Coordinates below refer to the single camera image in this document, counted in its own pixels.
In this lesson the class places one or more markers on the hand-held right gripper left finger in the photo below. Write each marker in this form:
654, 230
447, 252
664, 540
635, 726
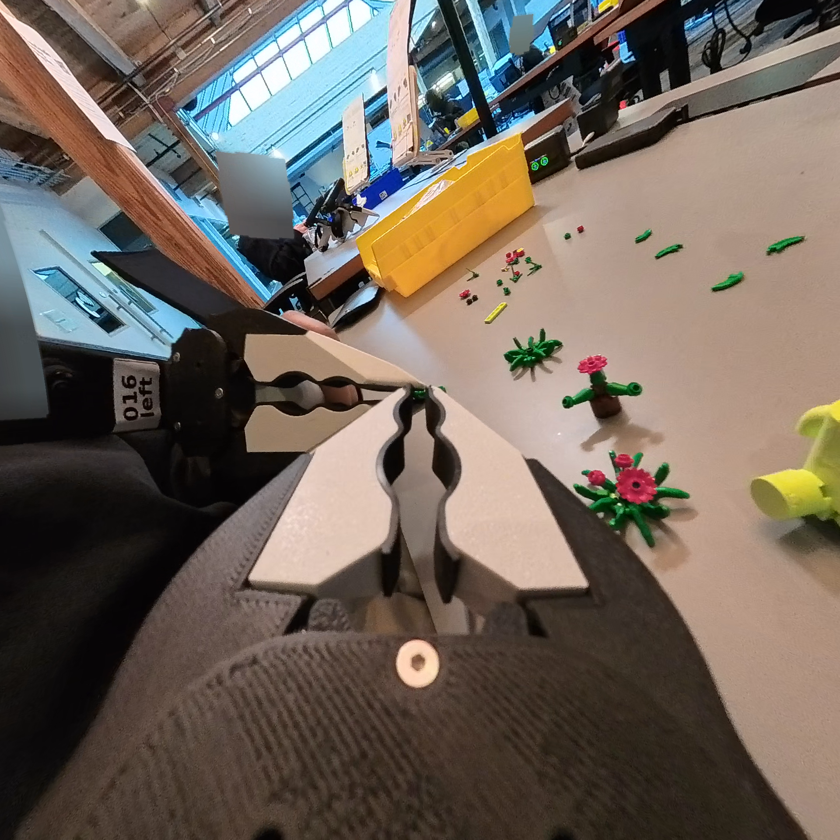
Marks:
321, 525

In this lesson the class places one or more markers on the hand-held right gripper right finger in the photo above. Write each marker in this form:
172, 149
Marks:
518, 525

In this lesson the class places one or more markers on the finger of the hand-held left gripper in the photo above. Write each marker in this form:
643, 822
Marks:
308, 354
295, 430

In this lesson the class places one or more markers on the green brick wheel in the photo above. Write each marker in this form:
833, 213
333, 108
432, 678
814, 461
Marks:
420, 394

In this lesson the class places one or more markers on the person's left hand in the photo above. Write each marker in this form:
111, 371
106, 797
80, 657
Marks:
308, 321

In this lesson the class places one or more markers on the green brick plant pink flowers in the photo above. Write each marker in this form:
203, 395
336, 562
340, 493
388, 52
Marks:
630, 499

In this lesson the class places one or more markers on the brick cactus with pink flower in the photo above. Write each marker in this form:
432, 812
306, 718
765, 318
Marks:
607, 403

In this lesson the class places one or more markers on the green spiky brick plant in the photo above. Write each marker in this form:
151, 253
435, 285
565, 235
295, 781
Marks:
528, 354

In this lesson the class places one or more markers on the yellow storage bin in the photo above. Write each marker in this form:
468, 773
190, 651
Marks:
446, 223

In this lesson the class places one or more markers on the lime green flat brick plate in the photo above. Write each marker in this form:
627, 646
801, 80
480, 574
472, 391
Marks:
496, 313

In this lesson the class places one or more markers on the crumpled clear plastic bag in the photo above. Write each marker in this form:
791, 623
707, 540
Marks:
436, 190

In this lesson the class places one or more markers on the cream printed card sheet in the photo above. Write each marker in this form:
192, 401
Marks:
403, 79
354, 138

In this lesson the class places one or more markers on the wooden pillar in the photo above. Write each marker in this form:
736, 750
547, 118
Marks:
131, 184

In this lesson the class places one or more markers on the small red brick cluster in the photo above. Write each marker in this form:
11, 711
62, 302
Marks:
515, 257

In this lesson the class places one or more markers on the person's black jacket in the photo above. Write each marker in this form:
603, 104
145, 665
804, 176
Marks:
79, 590

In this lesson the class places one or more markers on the lime green brick planter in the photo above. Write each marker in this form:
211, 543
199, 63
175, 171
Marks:
794, 492

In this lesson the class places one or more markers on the yellow crate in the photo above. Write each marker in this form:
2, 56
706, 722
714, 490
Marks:
469, 118

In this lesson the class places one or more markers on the cluster of green leaf pieces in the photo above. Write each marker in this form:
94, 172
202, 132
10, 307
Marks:
725, 283

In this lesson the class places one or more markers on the black metal pole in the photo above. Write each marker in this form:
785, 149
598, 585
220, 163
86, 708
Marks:
466, 65

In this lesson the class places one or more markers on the white paper notice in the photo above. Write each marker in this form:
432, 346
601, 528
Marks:
72, 92

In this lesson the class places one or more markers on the black charger device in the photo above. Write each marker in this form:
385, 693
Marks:
597, 118

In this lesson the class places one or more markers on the black flat power brick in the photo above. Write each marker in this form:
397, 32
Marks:
630, 138

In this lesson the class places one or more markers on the wooden office desk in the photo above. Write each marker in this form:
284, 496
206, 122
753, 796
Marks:
577, 46

